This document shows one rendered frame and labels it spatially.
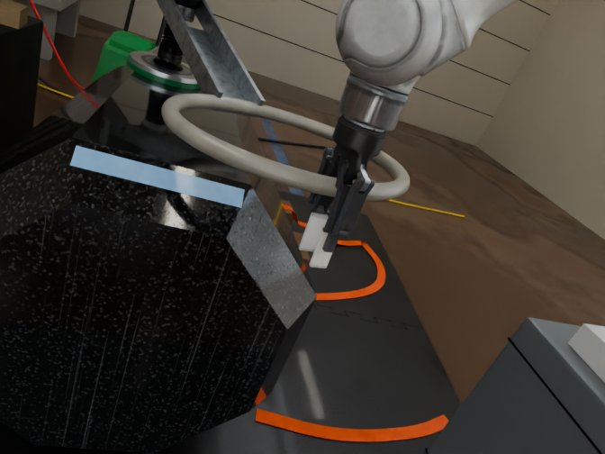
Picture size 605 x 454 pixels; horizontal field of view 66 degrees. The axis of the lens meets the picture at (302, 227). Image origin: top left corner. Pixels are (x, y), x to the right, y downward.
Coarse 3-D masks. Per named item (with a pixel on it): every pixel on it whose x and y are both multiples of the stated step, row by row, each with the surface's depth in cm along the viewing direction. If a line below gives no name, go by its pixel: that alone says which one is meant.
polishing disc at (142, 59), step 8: (136, 56) 131; (144, 56) 134; (152, 56) 137; (136, 64) 127; (144, 64) 127; (152, 64) 130; (184, 64) 143; (152, 72) 126; (160, 72) 126; (168, 72) 128; (176, 72) 132; (184, 72) 134; (192, 72) 138; (176, 80) 128; (184, 80) 129; (192, 80) 131
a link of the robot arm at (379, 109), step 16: (352, 80) 63; (352, 96) 64; (368, 96) 62; (384, 96) 62; (400, 96) 63; (352, 112) 64; (368, 112) 63; (384, 112) 63; (400, 112) 65; (368, 128) 65; (384, 128) 64
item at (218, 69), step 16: (160, 0) 123; (176, 16) 116; (208, 16) 126; (176, 32) 116; (192, 32) 122; (208, 32) 126; (192, 48) 109; (208, 48) 121; (224, 48) 119; (192, 64) 110; (208, 64) 115; (224, 64) 119; (240, 64) 114; (208, 80) 103; (224, 80) 114; (240, 80) 114; (240, 96) 112; (256, 96) 108
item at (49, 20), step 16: (16, 0) 329; (32, 0) 320; (48, 0) 322; (64, 0) 332; (32, 16) 336; (48, 16) 338; (64, 16) 422; (48, 32) 344; (64, 32) 428; (48, 48) 349
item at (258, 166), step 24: (192, 96) 94; (168, 120) 76; (288, 120) 110; (312, 120) 111; (192, 144) 72; (216, 144) 69; (240, 168) 69; (264, 168) 68; (288, 168) 68; (384, 168) 98; (312, 192) 70; (336, 192) 70; (384, 192) 76
